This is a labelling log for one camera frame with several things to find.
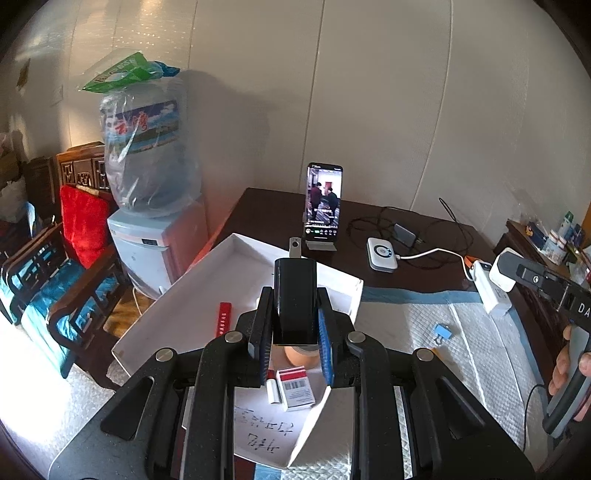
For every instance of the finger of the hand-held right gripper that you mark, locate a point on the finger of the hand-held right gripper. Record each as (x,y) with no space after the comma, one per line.
(542,281)

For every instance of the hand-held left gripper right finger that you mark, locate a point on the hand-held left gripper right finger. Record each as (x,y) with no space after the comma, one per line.
(324,341)

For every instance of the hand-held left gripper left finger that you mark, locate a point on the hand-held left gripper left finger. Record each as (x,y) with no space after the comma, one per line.
(264,341)

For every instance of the white charger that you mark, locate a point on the white charger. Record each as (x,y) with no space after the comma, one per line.
(503,272)

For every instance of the red strip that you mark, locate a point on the red strip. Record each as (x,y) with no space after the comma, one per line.
(224,318)

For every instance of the white tube with red band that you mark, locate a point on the white tube with red band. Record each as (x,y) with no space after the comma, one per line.
(273,390)

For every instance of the black charger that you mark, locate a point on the black charger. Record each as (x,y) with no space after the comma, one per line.
(294,300)

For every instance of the red and white box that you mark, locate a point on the red and white box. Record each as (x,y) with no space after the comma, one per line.
(295,390)

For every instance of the white cardboard tray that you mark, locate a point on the white cardboard tray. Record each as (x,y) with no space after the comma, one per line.
(198,295)

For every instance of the person's right hand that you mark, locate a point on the person's right hand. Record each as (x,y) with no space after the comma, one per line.
(562,364)

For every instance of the brown tape roll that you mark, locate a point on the brown tape roll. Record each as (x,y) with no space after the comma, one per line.
(300,356)

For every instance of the blue box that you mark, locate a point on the blue box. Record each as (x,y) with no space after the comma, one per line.
(536,233)

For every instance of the white power strip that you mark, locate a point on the white power strip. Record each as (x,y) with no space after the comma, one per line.
(491,295)

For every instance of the green-capped white bottle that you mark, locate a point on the green-capped white bottle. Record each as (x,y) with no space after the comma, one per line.
(565,228)

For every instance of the clear phone stand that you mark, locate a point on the clear phone stand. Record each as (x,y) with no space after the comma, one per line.
(322,246)

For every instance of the white quilted pad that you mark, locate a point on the white quilted pad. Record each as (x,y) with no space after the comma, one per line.
(475,355)

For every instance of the white round-light router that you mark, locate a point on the white round-light router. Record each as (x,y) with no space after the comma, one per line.
(382,254)

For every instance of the blue binder clip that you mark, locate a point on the blue binder clip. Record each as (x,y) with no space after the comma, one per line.
(442,332)

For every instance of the grey power adapter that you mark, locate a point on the grey power adapter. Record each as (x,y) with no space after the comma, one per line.
(406,233)

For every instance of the white water dispenser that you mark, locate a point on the white water dispenser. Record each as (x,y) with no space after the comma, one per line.
(157,249)

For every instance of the smartphone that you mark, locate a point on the smartphone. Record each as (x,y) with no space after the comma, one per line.
(324,198)

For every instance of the red cushion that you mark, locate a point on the red cushion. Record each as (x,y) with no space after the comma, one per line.
(85,226)

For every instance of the teal seat cushion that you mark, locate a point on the teal seat cushion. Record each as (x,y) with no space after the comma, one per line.
(41,309)

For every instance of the blue water bottle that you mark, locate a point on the blue water bottle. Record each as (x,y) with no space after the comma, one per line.
(147,147)

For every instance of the dark wooden chair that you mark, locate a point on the dark wooden chair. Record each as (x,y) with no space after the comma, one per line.
(76,159)

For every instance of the white plastic bag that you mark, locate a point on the white plastic bag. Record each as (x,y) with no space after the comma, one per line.
(13,201)

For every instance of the green plastic bag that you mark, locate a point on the green plastic bag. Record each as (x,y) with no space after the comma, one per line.
(124,74)

